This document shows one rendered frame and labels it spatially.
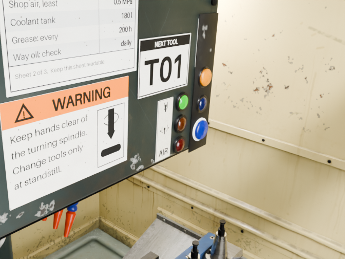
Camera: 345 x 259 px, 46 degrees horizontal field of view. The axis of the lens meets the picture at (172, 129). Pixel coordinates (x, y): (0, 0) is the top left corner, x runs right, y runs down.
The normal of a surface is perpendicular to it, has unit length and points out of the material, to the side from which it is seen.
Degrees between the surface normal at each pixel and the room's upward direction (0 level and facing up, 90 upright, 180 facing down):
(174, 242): 24
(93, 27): 90
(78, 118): 90
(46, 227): 90
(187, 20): 90
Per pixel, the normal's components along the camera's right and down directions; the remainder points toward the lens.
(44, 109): 0.78, 0.27
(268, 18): -0.62, 0.25
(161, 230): -0.20, -0.75
